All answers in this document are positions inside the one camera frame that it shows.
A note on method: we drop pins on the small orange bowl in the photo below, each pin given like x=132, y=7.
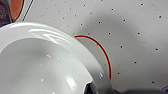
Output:
x=17, y=6

